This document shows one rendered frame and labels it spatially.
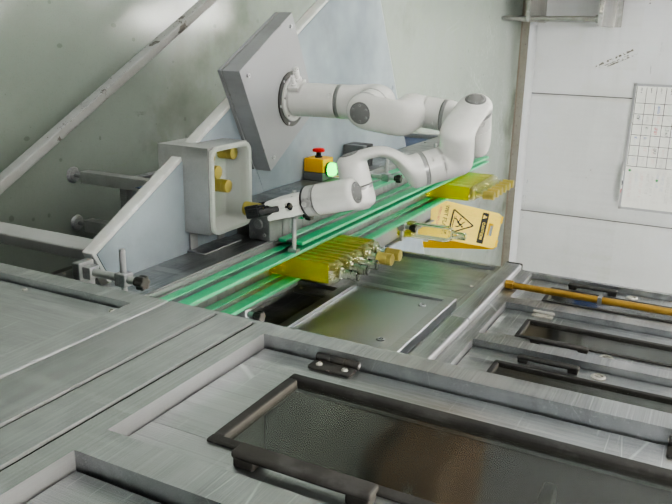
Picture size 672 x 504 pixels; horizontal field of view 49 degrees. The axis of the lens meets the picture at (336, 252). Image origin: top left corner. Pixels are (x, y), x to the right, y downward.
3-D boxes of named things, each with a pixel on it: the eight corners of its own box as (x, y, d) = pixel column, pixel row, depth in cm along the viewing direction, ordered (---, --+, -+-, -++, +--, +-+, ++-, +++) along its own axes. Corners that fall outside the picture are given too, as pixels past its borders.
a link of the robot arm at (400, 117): (446, 128, 204) (426, 144, 190) (365, 113, 212) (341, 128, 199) (450, 94, 199) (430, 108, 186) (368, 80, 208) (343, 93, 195)
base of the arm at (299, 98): (274, 79, 206) (324, 82, 200) (294, 59, 214) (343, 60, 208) (286, 128, 215) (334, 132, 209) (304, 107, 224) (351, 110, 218)
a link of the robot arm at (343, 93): (348, 113, 216) (400, 116, 210) (329, 125, 205) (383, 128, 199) (347, 80, 212) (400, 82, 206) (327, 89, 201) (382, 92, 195)
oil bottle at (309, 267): (268, 273, 205) (337, 286, 196) (268, 253, 204) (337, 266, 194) (279, 267, 210) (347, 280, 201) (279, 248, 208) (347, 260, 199)
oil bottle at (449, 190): (424, 196, 306) (491, 204, 294) (425, 182, 304) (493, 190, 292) (429, 193, 311) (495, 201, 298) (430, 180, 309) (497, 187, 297)
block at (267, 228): (247, 239, 205) (268, 242, 202) (246, 205, 202) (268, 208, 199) (254, 236, 208) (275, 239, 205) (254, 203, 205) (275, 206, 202)
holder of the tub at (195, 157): (186, 252, 192) (210, 256, 189) (181, 145, 184) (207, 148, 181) (225, 237, 207) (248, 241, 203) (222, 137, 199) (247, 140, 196)
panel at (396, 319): (158, 411, 155) (300, 454, 140) (158, 398, 154) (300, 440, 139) (351, 288, 232) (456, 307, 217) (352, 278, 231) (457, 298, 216)
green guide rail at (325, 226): (277, 241, 206) (302, 245, 203) (277, 238, 206) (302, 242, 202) (472, 156, 355) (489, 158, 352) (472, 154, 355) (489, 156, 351)
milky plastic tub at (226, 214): (186, 232, 190) (213, 237, 187) (182, 145, 184) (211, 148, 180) (226, 218, 205) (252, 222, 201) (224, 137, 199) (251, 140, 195)
